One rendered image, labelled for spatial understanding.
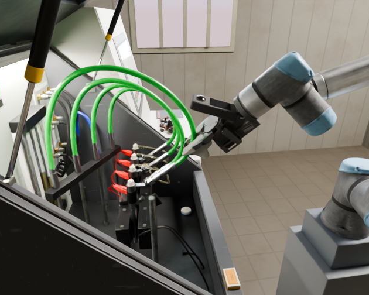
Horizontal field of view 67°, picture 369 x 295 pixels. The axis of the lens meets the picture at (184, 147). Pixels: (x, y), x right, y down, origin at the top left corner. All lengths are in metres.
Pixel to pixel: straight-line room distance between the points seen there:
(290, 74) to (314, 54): 2.87
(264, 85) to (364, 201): 0.43
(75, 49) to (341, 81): 0.81
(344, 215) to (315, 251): 0.18
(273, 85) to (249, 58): 2.53
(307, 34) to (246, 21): 0.69
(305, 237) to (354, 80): 0.58
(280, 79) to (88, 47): 0.67
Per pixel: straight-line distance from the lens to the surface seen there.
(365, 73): 0.84
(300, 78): 0.63
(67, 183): 0.85
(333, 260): 1.04
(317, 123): 0.69
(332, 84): 0.81
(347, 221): 1.03
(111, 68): 0.69
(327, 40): 3.54
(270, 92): 0.64
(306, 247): 1.11
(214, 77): 3.07
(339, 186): 0.99
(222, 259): 0.79
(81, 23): 1.05
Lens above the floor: 1.52
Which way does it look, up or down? 25 degrees down
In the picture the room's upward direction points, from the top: straight up
